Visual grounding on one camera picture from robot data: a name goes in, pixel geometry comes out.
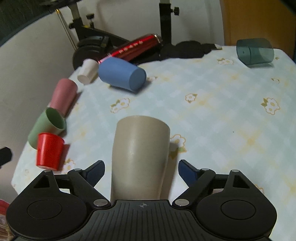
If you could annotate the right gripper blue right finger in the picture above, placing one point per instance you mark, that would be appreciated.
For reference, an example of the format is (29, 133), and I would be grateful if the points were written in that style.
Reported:
(188, 172)

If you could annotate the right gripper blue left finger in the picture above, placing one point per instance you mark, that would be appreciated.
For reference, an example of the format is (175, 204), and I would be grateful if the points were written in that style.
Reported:
(94, 172)

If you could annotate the beige plastic cup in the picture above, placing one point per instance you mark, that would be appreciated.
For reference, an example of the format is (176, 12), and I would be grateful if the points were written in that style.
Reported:
(139, 158)

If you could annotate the small red plastic cup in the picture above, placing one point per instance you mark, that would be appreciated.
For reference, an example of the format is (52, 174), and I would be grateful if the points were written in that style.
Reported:
(49, 151)

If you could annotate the green plastic cup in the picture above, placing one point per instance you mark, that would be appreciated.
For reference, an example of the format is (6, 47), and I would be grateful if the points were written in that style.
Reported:
(50, 121)

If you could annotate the pink plastic cup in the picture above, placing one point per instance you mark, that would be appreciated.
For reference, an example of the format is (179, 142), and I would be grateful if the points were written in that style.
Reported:
(63, 95)

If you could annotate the small white plastic cup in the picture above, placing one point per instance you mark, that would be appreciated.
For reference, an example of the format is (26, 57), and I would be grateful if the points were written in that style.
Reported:
(88, 71)

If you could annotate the blue plastic cup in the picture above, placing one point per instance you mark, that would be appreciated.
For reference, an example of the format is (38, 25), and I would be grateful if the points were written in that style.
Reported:
(122, 74)

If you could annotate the transparent teal plastic cup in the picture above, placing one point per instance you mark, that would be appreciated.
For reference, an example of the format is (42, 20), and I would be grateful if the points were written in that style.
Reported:
(254, 51)

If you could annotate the floral light blue tablecloth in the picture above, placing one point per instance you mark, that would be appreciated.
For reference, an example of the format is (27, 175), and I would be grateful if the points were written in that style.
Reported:
(235, 123)

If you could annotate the black cloth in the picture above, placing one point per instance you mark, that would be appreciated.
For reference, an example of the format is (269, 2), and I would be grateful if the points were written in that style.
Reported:
(182, 50)

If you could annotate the black exercise bike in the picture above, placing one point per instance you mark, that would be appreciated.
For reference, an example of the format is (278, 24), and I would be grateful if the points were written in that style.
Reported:
(92, 43)

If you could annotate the red metal thermos bottle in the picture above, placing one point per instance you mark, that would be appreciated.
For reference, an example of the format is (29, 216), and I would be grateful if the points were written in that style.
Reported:
(134, 48)

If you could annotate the dark window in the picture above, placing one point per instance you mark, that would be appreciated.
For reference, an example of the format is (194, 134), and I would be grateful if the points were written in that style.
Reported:
(16, 15)

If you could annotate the wooden door panel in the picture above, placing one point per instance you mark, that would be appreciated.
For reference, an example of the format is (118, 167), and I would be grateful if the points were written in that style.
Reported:
(272, 20)

